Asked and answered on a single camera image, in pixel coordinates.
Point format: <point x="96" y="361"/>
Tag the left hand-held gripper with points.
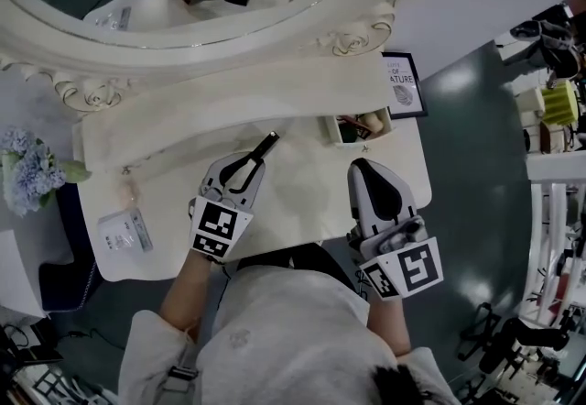
<point x="215" y="224"/>

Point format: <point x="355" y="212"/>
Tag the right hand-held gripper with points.
<point x="412" y="268"/>

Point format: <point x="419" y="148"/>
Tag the white ornate dressing table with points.
<point x="297" y="192"/>

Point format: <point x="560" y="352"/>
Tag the small white drawer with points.
<point x="332" y="130"/>
<point x="126" y="170"/>

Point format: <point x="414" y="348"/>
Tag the person's left forearm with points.
<point x="192" y="293"/>

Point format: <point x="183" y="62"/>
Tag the person's right forearm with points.
<point x="389" y="325"/>

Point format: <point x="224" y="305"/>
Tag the person's black trousers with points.
<point x="316" y="261"/>

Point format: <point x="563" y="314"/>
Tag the black framed leaf picture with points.
<point x="405" y="82"/>

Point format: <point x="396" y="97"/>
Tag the white printed box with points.
<point x="121" y="231"/>

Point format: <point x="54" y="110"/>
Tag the person's grey shirt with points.
<point x="284" y="330"/>

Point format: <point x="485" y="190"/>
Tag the oval white framed mirror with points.
<point x="137" y="55"/>

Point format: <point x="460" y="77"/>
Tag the white shelf rack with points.
<point x="556" y="169"/>

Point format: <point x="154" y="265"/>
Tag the black equipment stand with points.
<point x="513" y="339"/>

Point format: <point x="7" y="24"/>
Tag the blue flower bunch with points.
<point x="32" y="169"/>

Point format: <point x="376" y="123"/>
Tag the yellow green ridged object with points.
<point x="558" y="103"/>

